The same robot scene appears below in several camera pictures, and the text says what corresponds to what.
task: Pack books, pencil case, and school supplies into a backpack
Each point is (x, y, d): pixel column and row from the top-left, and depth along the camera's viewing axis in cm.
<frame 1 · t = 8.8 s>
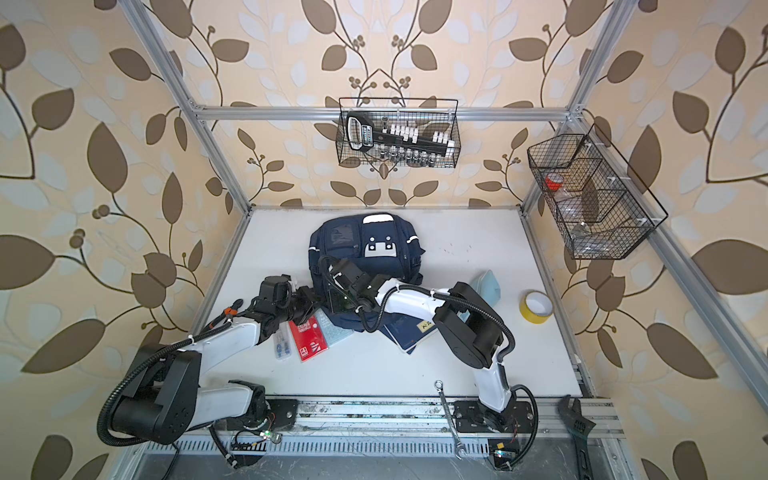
left hand: (321, 294, 88), fingers closed
right hand: (328, 303, 87), fingers closed
navy blue backpack: (386, 244, 106), point 5 cm above the table
red packaged item: (309, 337, 93), on the table
clear blister pack: (283, 346, 88), on the table
light blue pencil case: (487, 279, 93), point 8 cm above the table
yellow tape roll: (528, 314, 90), point 4 cm above the table

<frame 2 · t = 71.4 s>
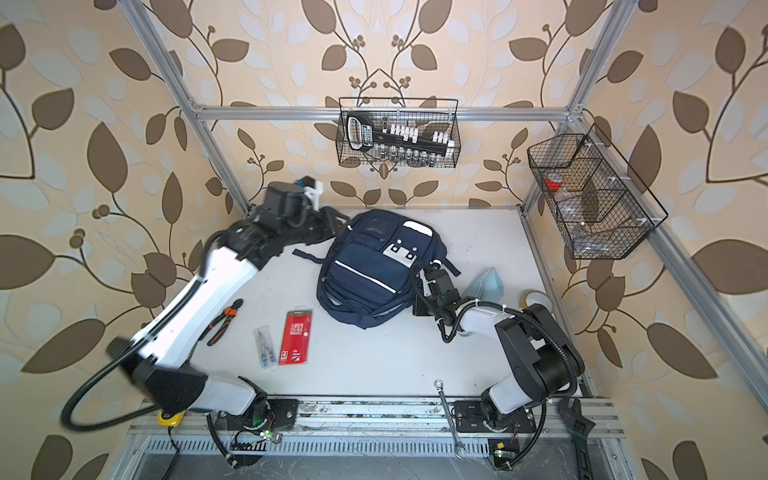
left hand: (345, 218, 71), fingers open
right hand: (414, 301, 94), fingers closed
navy blue backpack: (368, 275, 95), point 8 cm above the table
red packaged item: (296, 338, 94), on the table
clear blister pack: (265, 347, 88), on the table
the other named things where they were.

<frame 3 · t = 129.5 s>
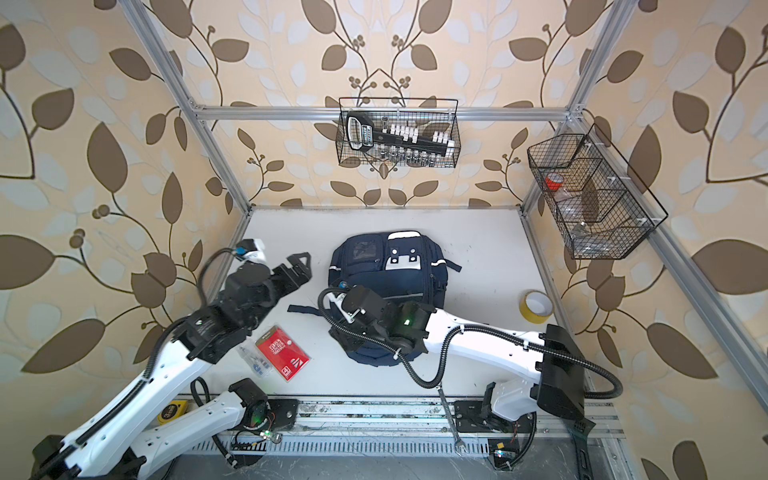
left hand: (294, 260, 70), fingers open
right hand: (339, 325, 72), fingers open
red packaged item: (286, 356, 88), on the table
clear blister pack: (255, 359, 84), on the table
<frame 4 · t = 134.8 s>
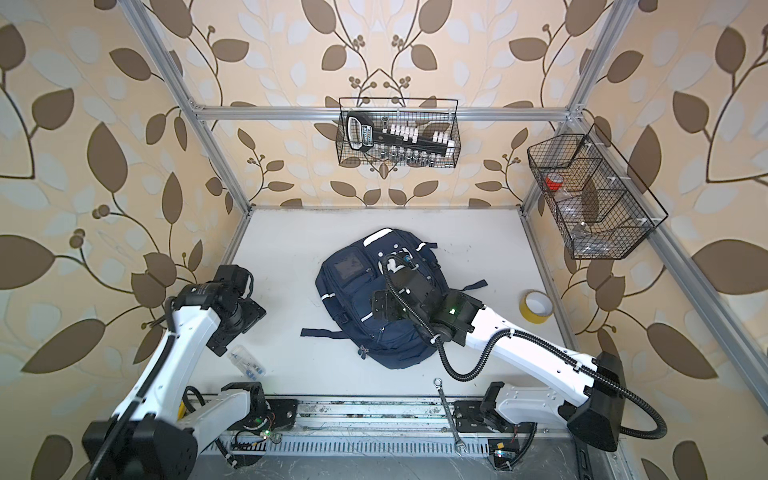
left hand: (240, 325, 76), fingers open
right hand: (385, 297, 74), fingers open
